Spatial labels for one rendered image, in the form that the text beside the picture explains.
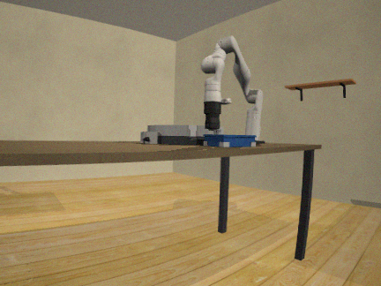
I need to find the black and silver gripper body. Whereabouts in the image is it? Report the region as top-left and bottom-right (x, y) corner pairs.
(204, 90), (231, 129)

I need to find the blue crate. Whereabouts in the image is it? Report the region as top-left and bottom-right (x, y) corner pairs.
(204, 134), (257, 147)

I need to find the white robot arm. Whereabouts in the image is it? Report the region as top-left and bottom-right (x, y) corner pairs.
(201, 36), (263, 140)

